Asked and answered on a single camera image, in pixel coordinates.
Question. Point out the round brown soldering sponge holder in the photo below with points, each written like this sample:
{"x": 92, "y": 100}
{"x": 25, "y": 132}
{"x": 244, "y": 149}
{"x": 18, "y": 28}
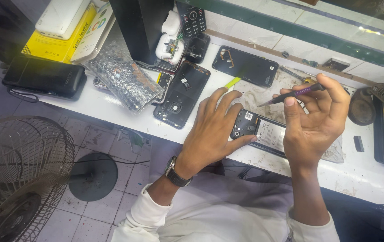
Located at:
{"x": 361, "y": 107}

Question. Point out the opened white earbud case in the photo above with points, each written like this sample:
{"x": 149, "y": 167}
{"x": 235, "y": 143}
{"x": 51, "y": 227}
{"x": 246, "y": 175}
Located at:
{"x": 170, "y": 47}

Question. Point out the white power bank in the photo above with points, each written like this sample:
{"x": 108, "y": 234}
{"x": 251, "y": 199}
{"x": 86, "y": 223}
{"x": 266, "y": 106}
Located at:
{"x": 62, "y": 16}

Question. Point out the black keypad phone housing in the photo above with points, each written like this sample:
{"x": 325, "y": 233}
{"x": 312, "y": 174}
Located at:
{"x": 197, "y": 48}

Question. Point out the phone with yellow-edged frame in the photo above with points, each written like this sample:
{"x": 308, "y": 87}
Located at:
{"x": 164, "y": 84}

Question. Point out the purple and black screwdriver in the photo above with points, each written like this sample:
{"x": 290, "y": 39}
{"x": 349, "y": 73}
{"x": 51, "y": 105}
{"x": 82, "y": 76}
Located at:
{"x": 308, "y": 90}

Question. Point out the person's dark trousers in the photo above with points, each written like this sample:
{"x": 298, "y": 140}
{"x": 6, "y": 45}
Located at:
{"x": 366, "y": 218}

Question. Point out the black phone with battery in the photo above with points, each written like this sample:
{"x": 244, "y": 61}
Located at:
{"x": 269, "y": 134}

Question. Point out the round black fan base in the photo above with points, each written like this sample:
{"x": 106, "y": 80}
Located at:
{"x": 94, "y": 178}

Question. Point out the black keypad phone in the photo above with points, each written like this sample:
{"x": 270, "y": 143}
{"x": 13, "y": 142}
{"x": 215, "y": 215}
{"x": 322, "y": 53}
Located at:
{"x": 192, "y": 20}

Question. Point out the person's left hand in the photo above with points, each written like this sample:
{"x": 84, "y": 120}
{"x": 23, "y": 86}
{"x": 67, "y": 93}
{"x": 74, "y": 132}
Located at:
{"x": 208, "y": 137}

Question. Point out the yellow product box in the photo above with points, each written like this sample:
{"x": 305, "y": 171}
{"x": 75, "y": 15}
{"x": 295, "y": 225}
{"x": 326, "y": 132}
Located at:
{"x": 54, "y": 47}

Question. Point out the black phone back cover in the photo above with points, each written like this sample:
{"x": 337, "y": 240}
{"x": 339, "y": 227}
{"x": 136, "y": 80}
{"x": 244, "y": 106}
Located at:
{"x": 182, "y": 94}
{"x": 245, "y": 65}

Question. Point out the small black plastic piece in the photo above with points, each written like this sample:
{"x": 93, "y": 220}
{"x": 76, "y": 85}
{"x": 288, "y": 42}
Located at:
{"x": 358, "y": 143}

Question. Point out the metal cage floor fan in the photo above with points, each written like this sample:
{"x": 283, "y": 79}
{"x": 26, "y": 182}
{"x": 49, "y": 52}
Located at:
{"x": 20, "y": 178}

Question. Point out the person's white shirt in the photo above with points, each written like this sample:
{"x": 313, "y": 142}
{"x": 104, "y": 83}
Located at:
{"x": 225, "y": 208}

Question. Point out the thin metal screwdriver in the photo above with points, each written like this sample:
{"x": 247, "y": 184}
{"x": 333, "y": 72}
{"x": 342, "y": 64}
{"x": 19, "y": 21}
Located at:
{"x": 294, "y": 75}

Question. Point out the black power bank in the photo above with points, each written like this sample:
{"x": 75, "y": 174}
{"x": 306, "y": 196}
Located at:
{"x": 44, "y": 77}

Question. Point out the bubble wrap packet of parts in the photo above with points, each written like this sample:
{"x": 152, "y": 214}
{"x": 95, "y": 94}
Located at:
{"x": 124, "y": 77}

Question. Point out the white product box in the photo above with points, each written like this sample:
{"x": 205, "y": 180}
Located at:
{"x": 94, "y": 37}

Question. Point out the yellow plastic pry tool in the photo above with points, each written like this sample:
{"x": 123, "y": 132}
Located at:
{"x": 232, "y": 82}

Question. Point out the black wristwatch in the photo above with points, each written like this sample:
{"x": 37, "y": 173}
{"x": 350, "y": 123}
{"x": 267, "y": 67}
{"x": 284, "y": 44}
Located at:
{"x": 175, "y": 174}

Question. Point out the person's right hand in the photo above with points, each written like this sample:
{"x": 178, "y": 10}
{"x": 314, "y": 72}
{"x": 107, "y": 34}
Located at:
{"x": 316, "y": 131}

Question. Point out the tall black box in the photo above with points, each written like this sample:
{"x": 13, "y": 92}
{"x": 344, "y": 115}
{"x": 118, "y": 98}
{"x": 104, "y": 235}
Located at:
{"x": 141, "y": 27}

